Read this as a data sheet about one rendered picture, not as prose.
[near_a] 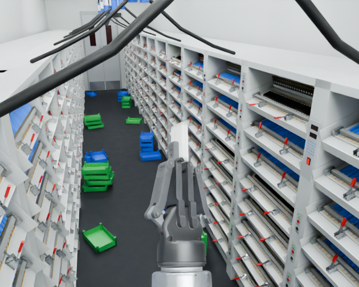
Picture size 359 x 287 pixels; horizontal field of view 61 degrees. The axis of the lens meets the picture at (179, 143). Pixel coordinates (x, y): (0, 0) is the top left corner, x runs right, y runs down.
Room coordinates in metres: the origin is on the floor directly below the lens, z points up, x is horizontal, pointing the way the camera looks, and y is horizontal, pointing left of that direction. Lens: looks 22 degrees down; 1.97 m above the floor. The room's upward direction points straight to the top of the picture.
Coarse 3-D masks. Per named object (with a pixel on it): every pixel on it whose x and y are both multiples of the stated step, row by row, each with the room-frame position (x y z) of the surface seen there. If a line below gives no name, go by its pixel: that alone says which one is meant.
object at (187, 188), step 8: (192, 168) 0.47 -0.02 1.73; (184, 176) 0.46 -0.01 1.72; (192, 176) 0.46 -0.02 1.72; (184, 184) 0.45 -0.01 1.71; (192, 184) 0.45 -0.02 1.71; (184, 192) 0.44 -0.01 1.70; (192, 192) 0.44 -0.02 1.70; (184, 200) 0.43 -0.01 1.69; (192, 200) 0.43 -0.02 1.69; (192, 208) 0.41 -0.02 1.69; (192, 216) 0.41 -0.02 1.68; (192, 224) 0.39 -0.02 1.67
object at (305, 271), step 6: (306, 264) 1.23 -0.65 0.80; (312, 264) 1.24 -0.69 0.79; (294, 270) 1.21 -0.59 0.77; (300, 270) 1.22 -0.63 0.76; (306, 270) 1.21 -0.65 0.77; (312, 270) 1.20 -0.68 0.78; (318, 270) 1.19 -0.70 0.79; (300, 276) 1.21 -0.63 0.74; (306, 276) 1.20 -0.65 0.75; (312, 276) 1.19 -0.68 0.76; (318, 276) 1.16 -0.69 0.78; (324, 276) 1.16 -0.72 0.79; (300, 282) 1.18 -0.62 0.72; (306, 282) 1.17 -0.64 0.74; (312, 282) 1.16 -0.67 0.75; (318, 282) 1.15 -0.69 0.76; (324, 282) 1.12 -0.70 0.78; (330, 282) 1.12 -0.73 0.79
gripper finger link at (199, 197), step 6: (198, 168) 0.48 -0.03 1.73; (198, 174) 0.47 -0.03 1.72; (198, 180) 0.46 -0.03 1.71; (198, 186) 0.46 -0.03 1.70; (198, 192) 0.45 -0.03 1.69; (204, 192) 0.46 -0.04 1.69; (198, 198) 0.45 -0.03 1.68; (204, 198) 0.45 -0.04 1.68; (198, 204) 0.44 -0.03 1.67; (204, 204) 0.44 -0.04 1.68; (198, 210) 0.44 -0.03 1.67; (204, 210) 0.43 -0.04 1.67; (210, 216) 0.43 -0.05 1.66; (210, 222) 0.43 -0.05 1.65
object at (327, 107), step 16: (320, 96) 1.26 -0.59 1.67; (336, 96) 1.23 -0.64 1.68; (320, 112) 1.25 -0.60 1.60; (336, 112) 1.23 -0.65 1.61; (352, 112) 1.25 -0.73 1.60; (320, 144) 1.22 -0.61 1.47; (320, 160) 1.22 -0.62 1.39; (304, 192) 1.26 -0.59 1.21; (320, 192) 1.23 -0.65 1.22; (304, 208) 1.24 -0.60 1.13; (304, 224) 1.22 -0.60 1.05; (288, 256) 1.29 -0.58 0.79; (304, 256) 1.23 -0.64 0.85
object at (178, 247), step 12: (168, 216) 0.39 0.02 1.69; (168, 228) 0.37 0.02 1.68; (180, 228) 0.38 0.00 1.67; (168, 240) 0.36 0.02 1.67; (180, 240) 0.36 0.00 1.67; (192, 240) 0.36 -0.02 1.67; (168, 252) 0.35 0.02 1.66; (180, 252) 0.35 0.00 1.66; (192, 252) 0.35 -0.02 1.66; (204, 252) 0.36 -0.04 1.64; (168, 264) 0.34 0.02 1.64; (180, 264) 0.34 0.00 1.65; (192, 264) 0.34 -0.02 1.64; (204, 264) 0.35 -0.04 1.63
